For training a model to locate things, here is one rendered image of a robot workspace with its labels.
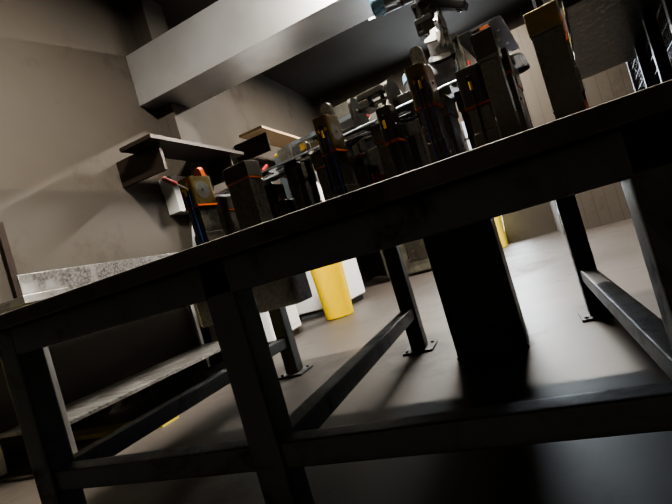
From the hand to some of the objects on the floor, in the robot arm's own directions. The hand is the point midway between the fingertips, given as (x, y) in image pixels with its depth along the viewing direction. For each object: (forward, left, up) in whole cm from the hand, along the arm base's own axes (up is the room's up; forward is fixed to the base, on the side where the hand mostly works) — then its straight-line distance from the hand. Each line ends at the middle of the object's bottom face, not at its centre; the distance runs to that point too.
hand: (450, 54), depth 144 cm
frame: (-6, -16, -111) cm, 113 cm away
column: (-63, -20, -111) cm, 130 cm away
